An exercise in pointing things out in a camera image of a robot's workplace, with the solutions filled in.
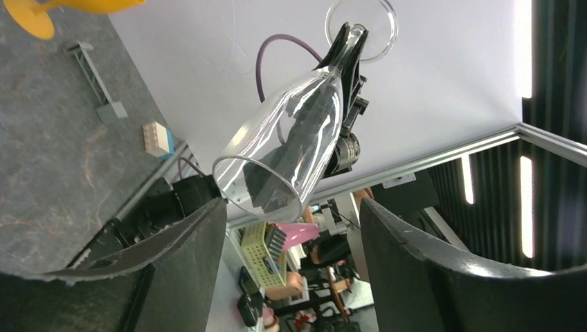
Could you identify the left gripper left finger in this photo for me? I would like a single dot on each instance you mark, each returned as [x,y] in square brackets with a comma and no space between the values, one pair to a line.
[163,283]

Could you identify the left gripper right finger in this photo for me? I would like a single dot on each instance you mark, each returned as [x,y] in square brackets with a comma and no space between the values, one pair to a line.
[421,283]

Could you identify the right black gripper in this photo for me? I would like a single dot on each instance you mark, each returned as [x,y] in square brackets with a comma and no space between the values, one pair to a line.
[312,121]

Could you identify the clear wine glass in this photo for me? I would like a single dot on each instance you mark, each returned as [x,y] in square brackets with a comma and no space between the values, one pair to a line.
[254,139]

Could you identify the yellow wine glass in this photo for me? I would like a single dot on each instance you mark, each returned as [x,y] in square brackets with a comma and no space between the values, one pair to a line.
[33,16]

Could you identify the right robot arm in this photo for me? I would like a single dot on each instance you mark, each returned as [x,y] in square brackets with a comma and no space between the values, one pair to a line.
[156,212]

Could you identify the yellow green basket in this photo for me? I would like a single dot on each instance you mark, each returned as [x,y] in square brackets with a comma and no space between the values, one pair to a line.
[268,271]

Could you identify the pink object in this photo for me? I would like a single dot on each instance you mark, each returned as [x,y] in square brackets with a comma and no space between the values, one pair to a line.
[298,233]

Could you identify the white blue block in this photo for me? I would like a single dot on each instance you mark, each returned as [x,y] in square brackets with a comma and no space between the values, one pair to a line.
[158,140]

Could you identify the grey metal bracket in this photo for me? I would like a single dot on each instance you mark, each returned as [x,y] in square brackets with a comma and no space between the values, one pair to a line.
[107,109]

